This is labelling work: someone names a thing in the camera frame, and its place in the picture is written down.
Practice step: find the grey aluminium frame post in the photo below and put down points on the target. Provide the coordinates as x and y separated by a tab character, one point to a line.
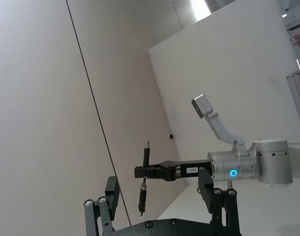
298	103

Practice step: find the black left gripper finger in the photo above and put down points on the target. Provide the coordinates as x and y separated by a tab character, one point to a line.
110	196

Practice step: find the black pen-shaped tool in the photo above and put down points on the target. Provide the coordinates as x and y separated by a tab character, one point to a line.
145	172

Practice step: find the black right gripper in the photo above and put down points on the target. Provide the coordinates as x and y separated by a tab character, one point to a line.
193	169

